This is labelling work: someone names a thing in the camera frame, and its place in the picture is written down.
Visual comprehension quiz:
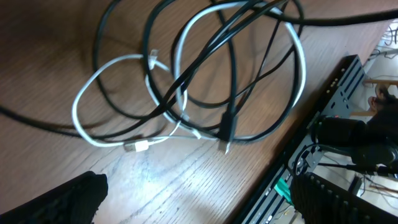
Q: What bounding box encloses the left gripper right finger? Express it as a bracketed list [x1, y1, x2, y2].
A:
[290, 172, 397, 224]

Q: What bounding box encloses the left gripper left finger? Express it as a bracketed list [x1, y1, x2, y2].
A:
[1, 171, 108, 224]

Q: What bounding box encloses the black USB cable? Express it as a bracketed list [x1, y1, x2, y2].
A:
[0, 0, 398, 155]

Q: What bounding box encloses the white USB cable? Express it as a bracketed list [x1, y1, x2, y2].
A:
[71, 1, 307, 153]

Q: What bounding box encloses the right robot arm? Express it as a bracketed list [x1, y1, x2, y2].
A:
[312, 104, 397, 176]

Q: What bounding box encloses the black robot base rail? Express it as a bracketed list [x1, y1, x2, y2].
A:
[228, 55, 365, 223]

